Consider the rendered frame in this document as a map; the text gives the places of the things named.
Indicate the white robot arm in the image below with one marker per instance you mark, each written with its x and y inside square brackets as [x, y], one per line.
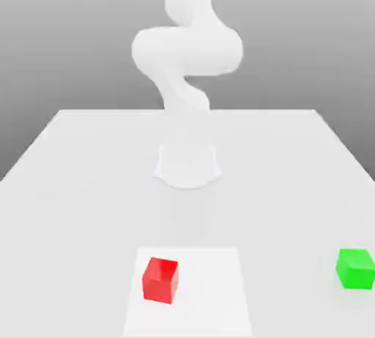
[187, 50]

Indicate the small red cube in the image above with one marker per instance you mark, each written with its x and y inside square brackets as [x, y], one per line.
[160, 280]

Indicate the small green cube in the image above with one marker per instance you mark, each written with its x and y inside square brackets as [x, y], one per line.
[356, 269]

